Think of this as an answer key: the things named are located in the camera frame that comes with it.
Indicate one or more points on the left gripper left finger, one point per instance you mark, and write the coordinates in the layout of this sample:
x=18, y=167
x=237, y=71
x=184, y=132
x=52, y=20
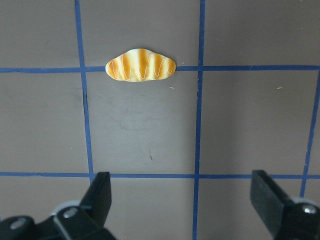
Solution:
x=86, y=220

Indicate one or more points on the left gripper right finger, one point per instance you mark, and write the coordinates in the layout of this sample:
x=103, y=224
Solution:
x=285, y=217

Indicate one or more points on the toy bread roll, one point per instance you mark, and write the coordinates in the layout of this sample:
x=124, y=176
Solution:
x=140, y=65

